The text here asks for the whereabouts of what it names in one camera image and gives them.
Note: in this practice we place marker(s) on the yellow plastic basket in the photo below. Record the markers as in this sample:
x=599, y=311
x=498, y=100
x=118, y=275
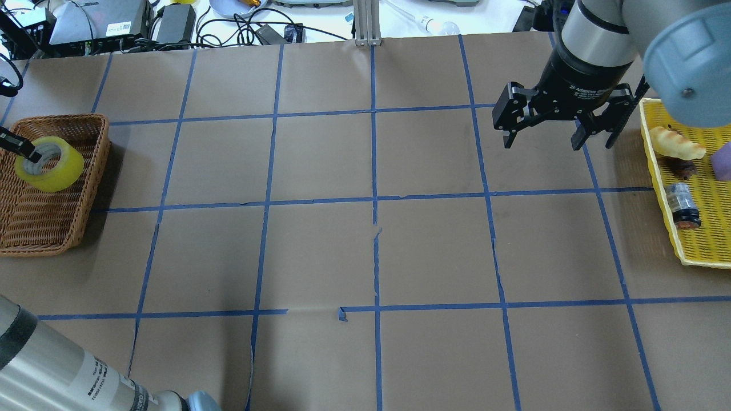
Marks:
x=708, y=245

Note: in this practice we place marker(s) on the brown wicker basket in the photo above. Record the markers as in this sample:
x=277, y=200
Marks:
x=36, y=223

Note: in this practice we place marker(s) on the small dark glass bottle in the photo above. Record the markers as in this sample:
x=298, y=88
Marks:
x=686, y=215

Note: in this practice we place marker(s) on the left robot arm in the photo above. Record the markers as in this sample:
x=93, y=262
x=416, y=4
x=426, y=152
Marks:
x=41, y=368

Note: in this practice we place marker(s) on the black power brick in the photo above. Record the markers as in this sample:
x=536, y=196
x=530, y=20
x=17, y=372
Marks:
x=175, y=28

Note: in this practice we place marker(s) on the aluminium frame post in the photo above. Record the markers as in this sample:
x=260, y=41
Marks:
x=367, y=23

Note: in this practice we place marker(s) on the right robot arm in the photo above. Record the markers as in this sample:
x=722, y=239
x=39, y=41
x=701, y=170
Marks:
x=607, y=54

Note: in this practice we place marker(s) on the blue plate with brass part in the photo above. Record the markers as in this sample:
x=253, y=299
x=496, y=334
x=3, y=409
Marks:
x=227, y=9

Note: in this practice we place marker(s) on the black power adapter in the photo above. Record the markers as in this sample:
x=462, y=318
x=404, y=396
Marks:
x=524, y=22

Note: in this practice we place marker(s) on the small brown toy piece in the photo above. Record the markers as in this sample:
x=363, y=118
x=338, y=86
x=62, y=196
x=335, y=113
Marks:
x=680, y=168

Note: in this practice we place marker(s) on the toy croissant bread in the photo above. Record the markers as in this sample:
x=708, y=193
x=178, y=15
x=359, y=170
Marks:
x=670, y=143

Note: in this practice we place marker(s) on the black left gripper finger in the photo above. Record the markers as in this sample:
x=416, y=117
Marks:
x=18, y=145

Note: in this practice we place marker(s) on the light bulb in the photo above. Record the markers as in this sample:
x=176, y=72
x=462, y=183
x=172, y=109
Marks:
x=426, y=24

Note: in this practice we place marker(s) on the yellow tape roll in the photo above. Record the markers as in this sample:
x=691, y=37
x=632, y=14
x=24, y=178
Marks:
x=58, y=167

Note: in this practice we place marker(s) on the purple foam cube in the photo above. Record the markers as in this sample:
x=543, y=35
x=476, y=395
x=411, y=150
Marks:
x=721, y=162

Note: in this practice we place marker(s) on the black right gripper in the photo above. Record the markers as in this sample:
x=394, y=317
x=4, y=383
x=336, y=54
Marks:
x=577, y=81

